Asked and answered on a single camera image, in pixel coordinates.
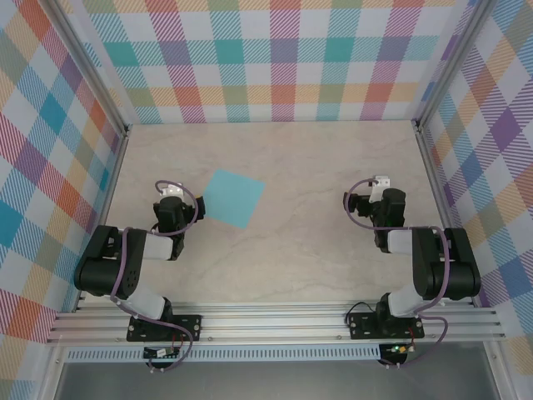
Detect light blue cloth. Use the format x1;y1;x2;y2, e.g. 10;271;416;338
202;168;267;229

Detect grey metal sheet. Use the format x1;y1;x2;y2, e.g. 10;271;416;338
53;360;501;400

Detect circuit board with green light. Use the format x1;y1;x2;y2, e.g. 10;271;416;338
381;342;414;356

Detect small black circuit board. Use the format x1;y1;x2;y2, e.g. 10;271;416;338
142;345;182;360

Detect aluminium side rail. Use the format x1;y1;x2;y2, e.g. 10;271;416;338
74;124;131;313
414;120;478;309

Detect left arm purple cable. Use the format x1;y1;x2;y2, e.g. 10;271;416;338
110;180;199;373

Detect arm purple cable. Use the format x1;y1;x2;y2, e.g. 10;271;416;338
110;180;199;373
346;177;450;370

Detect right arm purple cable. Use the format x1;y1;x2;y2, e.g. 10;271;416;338
346;177;450;370

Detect thin black base wire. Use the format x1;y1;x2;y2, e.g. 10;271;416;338
345;301;378;331

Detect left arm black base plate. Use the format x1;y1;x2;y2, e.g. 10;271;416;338
127;314;203;343

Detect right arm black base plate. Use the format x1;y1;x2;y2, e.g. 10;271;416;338
348;312;426;341

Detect aluminium mounting rail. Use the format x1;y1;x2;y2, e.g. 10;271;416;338
45;299;507;345

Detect aluminium frame post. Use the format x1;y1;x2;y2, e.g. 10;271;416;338
47;0;132;138
411;0;501;134

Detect slotted white cable duct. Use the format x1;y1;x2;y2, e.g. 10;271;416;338
66;344;382;363

